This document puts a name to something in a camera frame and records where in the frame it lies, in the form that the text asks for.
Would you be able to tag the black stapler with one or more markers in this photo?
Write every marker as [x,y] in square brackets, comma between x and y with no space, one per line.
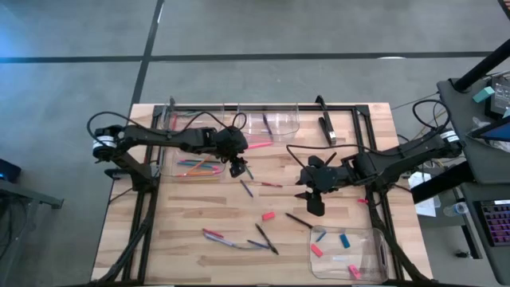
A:
[327,127]

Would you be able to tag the blue ballpoint pen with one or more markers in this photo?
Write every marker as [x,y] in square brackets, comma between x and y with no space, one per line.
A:
[247,188]

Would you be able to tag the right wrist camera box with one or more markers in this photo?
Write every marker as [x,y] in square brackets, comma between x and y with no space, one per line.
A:
[315,161]

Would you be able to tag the slim black pen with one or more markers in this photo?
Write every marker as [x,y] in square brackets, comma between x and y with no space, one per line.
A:
[299,220]

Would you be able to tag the black clear-barrel pen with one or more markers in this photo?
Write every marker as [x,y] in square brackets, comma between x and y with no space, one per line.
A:
[266,238]

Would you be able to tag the teal box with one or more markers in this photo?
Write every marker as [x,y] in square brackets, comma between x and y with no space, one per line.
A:
[483,95]

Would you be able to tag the white paper sheet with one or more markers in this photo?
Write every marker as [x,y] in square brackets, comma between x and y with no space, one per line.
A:
[426,207]

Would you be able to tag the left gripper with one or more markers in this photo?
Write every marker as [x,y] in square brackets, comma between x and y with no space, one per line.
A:
[233,141]

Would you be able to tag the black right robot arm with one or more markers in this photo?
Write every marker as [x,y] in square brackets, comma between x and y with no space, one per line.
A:
[402,153]

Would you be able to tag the plain orange eraser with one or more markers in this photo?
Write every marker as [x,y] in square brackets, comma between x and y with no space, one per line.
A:
[268,216]

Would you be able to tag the laptop with blue screen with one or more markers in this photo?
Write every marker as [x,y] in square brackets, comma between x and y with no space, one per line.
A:
[494,131]

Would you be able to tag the orange-red printed eraser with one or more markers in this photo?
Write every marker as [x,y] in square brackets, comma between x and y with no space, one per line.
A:
[316,250]

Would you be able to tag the black pole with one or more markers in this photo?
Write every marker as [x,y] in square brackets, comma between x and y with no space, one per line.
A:
[482,65]

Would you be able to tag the grey desk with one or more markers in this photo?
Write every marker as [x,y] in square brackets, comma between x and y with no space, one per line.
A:
[474,239]

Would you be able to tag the grey side table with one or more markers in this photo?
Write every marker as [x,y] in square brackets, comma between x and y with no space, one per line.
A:
[458,115]

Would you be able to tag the clear plastic bin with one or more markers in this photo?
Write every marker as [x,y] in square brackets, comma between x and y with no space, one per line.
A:
[181,169]
[283,119]
[191,121]
[358,251]

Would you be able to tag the teal pencil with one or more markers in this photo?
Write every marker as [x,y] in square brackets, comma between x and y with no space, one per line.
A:
[189,164]

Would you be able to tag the clear water bottle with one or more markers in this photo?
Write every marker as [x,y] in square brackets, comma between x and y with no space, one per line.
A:
[456,209]

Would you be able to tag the blue eraser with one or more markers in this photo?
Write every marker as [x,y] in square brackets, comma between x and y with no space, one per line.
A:
[321,236]
[345,241]

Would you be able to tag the black device box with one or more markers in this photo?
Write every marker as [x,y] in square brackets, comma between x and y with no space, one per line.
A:
[500,99]

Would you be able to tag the small black floor object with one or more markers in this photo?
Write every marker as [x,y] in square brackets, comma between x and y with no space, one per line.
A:
[462,254]

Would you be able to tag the green pencil with pink eraser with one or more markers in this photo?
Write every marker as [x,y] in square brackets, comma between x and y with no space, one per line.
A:
[191,160]

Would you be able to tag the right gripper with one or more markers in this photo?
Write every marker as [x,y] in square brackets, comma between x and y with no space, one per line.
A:
[322,177]

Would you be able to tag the blue-lit dark device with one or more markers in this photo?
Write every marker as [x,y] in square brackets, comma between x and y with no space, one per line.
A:
[10,171]

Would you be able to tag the orange pencil with pink eraser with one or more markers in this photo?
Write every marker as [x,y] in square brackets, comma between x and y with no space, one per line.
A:
[187,174]
[201,164]

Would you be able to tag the dark pen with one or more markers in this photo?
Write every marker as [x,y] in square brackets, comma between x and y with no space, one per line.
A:
[267,124]

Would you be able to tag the black support beam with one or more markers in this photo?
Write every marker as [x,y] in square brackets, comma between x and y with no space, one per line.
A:
[442,183]

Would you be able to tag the light blue pen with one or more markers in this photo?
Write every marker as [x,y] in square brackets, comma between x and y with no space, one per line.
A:
[221,240]

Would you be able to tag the blue crayon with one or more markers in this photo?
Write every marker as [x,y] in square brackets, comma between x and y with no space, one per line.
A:
[258,244]

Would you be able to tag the backlit keyboard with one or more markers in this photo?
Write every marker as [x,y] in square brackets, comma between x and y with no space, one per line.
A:
[498,223]

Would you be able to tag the small red clip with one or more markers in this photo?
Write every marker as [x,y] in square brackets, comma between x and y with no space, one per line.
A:
[362,201]

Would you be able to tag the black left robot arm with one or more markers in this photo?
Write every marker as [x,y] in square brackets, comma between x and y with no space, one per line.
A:
[159,137]

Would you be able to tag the pink printed eraser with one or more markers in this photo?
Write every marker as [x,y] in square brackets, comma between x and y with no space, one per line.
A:
[354,272]

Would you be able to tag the red crayon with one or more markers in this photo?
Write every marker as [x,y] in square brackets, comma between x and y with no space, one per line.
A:
[213,233]
[174,123]

